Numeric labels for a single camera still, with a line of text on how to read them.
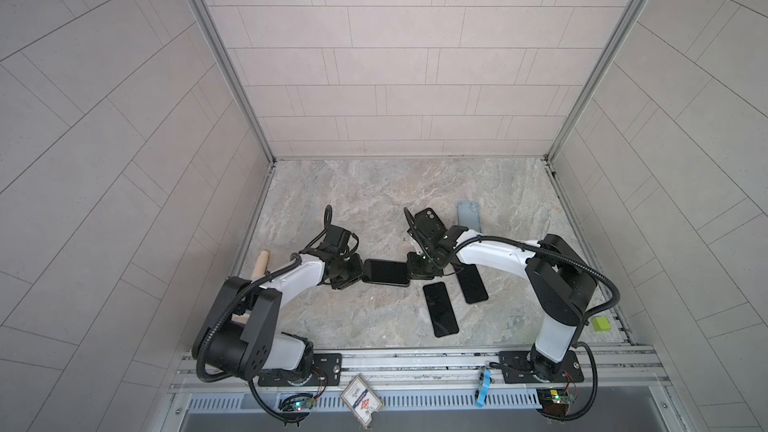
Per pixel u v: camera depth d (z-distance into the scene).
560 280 0.47
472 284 0.84
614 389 0.69
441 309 0.80
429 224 0.99
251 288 0.44
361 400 0.66
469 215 1.02
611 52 0.87
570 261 0.50
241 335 0.41
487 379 0.69
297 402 0.65
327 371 0.70
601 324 0.76
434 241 0.68
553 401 0.68
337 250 0.70
